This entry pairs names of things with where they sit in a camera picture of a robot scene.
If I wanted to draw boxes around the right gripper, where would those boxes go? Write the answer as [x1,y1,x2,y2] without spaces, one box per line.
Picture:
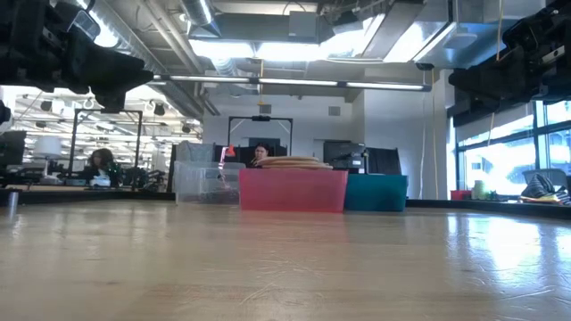
[448,17,571,118]

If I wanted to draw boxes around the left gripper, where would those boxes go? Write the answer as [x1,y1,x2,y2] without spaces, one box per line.
[17,0,155,111]

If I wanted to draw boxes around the person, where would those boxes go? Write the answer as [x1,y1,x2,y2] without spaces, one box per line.
[248,142,271,169]
[82,147,124,187]

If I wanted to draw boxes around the white table lamp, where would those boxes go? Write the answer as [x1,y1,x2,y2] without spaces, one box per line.
[33,136,62,179]

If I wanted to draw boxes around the grey office chair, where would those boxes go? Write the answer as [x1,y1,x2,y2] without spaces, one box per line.
[521,168,570,188]

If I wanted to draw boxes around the striped clothing pile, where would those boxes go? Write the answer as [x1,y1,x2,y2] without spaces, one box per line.
[519,173,571,205]

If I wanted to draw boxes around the clear plastic bin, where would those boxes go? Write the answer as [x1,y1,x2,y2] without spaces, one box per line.
[173,160,246,206]

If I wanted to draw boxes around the dark partition screen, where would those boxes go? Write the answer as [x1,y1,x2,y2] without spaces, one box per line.
[365,146,402,176]

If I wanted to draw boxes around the red desk lamp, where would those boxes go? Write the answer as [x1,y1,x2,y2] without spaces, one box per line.
[218,144,237,169]

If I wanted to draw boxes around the teal plastic bin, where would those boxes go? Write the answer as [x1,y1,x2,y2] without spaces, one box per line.
[343,173,410,213]

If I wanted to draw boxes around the long ceiling light bar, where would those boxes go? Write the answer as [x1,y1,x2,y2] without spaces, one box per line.
[149,73,433,93]

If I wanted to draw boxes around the pink plastic bin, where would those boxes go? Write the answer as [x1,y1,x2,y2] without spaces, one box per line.
[238,168,349,214]

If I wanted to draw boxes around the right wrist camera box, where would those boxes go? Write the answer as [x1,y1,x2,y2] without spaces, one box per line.
[501,15,539,48]

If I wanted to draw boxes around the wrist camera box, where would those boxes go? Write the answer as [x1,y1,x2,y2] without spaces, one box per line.
[66,8,102,42]
[501,15,539,48]

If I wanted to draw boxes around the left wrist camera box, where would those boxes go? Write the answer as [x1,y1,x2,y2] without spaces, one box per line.
[66,8,102,42]

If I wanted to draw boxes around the black stand frame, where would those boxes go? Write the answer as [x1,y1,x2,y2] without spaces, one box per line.
[228,115,294,157]
[69,107,144,188]

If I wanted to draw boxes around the black aluminium table frame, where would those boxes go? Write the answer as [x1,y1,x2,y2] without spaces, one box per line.
[0,187,571,220]

